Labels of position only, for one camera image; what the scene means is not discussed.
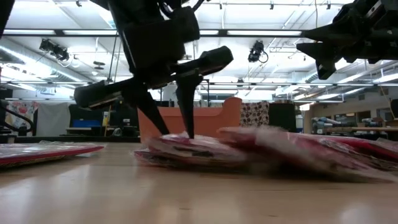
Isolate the black ceiling spotlight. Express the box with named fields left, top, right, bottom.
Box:
left=39, top=38, right=71, bottom=62
left=247, top=40, right=269, bottom=63

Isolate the red popcorn bag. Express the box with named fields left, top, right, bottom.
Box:
left=0, top=140, right=106, bottom=169
left=133, top=132, right=249, bottom=172
left=310, top=134, right=398, bottom=164
left=217, top=126, right=398, bottom=183

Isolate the blue box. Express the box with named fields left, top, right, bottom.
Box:
left=72, top=119, right=103, bottom=129

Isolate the wooden shelf with goods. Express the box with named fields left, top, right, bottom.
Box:
left=310, top=114, right=398, bottom=141

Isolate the orange plastic basket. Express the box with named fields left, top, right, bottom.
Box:
left=137, top=96, right=243, bottom=142

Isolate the dotted patterned panel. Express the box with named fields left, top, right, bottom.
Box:
left=240, top=101, right=271, bottom=128

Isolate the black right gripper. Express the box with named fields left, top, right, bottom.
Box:
left=296, top=0, right=398, bottom=80

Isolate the grey hanging sheet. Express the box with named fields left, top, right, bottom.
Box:
left=36, top=101, right=72, bottom=137

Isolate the black cabinet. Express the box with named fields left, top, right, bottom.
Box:
left=268, top=102, right=297, bottom=133

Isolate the black aluminium rig frame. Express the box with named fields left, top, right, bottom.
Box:
left=0, top=0, right=312, bottom=40

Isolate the floral patterned cloth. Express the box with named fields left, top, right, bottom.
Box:
left=4, top=100, right=40, bottom=137

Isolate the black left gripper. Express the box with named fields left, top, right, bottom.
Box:
left=73, top=0, right=234, bottom=139

